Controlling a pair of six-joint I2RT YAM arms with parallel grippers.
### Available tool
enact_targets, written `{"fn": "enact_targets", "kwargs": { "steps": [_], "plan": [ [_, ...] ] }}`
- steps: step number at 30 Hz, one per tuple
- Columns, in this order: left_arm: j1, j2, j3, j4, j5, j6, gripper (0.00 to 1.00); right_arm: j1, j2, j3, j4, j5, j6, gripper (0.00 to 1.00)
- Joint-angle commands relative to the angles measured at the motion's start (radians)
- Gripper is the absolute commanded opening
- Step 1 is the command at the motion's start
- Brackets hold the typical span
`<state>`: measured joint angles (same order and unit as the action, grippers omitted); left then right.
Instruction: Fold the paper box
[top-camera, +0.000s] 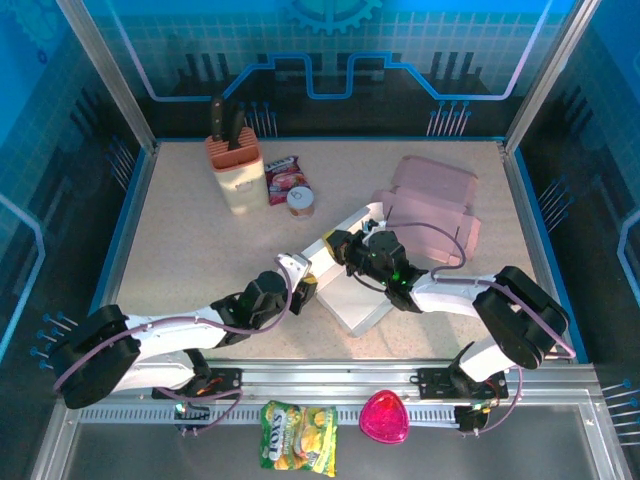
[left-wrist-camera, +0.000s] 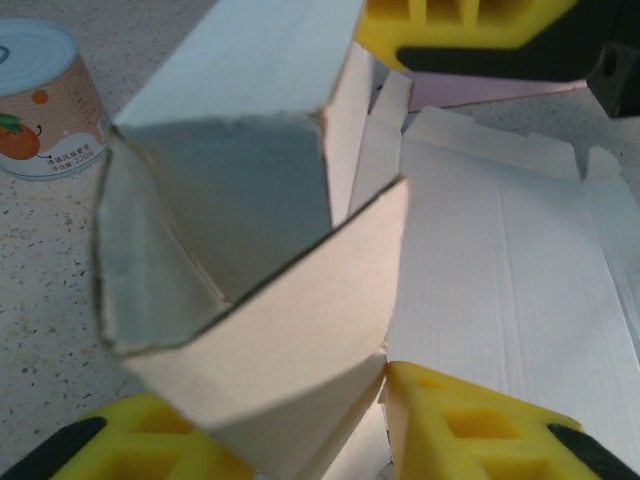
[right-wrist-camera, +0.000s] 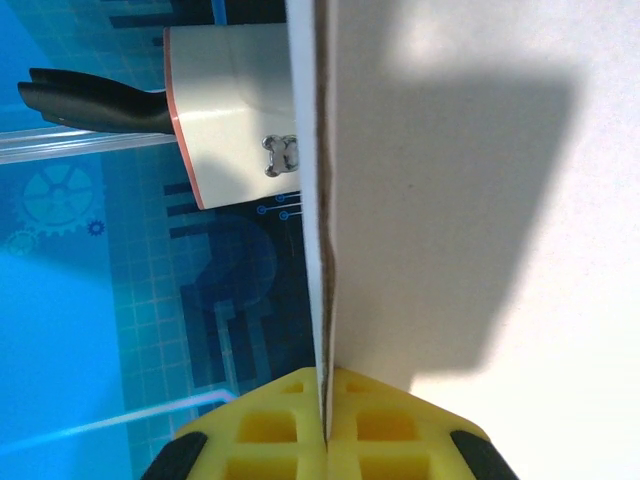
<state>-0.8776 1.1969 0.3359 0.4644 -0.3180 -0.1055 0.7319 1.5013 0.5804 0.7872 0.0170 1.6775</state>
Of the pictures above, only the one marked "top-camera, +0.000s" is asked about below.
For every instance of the white paper box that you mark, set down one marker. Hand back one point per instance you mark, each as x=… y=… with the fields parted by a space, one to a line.
x=360 y=305

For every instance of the pink paper box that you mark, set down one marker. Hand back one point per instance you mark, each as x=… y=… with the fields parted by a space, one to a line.
x=430 y=185

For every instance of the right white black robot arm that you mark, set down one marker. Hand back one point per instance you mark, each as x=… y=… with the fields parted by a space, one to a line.
x=450 y=295

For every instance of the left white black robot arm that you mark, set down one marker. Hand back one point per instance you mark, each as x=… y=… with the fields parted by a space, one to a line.
x=165 y=325

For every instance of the pink translucent plastic box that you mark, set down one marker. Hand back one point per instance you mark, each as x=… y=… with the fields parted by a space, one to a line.
x=384 y=417

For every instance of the small tin can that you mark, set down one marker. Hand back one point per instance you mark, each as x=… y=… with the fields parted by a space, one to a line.
x=301 y=202

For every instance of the aluminium base beam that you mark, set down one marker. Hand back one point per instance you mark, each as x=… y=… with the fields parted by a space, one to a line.
x=325 y=375

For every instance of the red candy bag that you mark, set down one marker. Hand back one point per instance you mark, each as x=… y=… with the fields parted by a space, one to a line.
x=282 y=177

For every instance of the beige knife block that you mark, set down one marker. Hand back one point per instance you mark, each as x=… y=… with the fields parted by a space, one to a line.
x=245 y=185

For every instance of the green yellow candy bag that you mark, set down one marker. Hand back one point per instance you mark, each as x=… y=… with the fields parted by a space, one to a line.
x=297 y=437

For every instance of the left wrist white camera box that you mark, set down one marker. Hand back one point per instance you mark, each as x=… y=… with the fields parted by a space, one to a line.
x=292 y=262

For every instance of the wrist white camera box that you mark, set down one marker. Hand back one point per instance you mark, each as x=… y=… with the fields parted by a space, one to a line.
x=372 y=225
x=292 y=262

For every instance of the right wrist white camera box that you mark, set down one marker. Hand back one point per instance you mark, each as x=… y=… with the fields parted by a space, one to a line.
x=372 y=225

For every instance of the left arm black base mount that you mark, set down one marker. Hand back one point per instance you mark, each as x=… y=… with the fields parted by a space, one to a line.
x=227 y=382

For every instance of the aluminium slotted rail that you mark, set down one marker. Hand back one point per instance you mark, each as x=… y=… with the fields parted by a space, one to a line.
x=350 y=415

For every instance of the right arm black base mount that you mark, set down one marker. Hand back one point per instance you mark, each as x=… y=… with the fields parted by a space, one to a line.
x=435 y=384

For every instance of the aluminium frame post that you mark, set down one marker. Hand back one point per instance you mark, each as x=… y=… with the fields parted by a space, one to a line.
x=107 y=75
x=550 y=75

